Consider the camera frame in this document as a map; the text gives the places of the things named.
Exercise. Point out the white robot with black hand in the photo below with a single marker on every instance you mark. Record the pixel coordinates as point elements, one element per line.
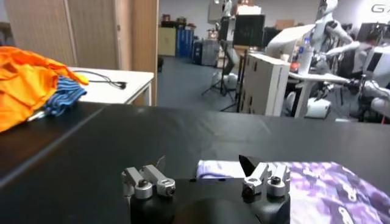
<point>318,108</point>

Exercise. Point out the white table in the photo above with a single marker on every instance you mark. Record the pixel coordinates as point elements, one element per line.
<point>134,82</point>

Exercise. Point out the orange garment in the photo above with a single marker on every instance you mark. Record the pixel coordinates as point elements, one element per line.
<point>24,85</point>

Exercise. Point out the tall white cardboard box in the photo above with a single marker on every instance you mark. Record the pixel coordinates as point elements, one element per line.
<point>262,85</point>

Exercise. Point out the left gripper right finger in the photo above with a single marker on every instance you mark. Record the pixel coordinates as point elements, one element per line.
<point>259,175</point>

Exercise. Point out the purple patterned garment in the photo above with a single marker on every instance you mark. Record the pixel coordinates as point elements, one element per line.
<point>320,188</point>

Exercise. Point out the white curved cover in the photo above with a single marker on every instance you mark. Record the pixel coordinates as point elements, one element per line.
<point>283,39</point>

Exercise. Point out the white humanoid robot dark screen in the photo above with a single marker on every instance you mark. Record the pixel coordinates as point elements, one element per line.
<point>385,67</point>

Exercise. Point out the small white standing desk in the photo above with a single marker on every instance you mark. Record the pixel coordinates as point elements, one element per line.
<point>317,77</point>

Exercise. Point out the white robot with raised arm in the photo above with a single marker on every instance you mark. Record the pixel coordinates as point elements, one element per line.
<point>329,6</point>

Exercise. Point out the yellow cabinet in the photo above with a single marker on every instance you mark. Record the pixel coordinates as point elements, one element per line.
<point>167,41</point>

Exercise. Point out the white domed robot base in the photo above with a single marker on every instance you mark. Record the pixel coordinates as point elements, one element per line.
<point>381,106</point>

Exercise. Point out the black topped side table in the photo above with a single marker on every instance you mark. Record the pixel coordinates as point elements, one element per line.
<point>30,143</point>

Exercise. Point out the blue striped garment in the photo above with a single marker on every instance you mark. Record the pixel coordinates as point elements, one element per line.
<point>65,94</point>

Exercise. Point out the clear bottle blue cap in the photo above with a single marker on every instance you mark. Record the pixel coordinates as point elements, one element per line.
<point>306,45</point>

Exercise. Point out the black monitor on tripod stand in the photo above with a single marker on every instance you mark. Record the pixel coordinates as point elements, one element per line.
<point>248,30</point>

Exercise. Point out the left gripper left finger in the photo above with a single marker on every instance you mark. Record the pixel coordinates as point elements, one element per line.
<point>141,182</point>

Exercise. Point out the blue cabinet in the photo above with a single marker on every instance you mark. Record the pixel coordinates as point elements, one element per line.
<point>184,42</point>

